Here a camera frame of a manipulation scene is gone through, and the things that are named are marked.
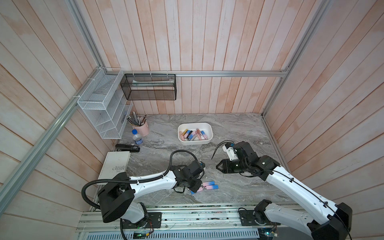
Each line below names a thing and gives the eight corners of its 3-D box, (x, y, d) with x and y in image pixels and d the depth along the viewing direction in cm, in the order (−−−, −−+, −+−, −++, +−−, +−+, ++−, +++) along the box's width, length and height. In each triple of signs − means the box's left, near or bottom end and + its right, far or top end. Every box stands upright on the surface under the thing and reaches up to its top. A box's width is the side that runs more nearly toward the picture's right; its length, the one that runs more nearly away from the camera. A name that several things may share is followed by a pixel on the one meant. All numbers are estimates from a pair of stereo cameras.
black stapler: (115, 152, 101) (113, 149, 98) (117, 146, 104) (116, 144, 101) (139, 152, 101) (138, 149, 98) (140, 146, 104) (139, 144, 101)
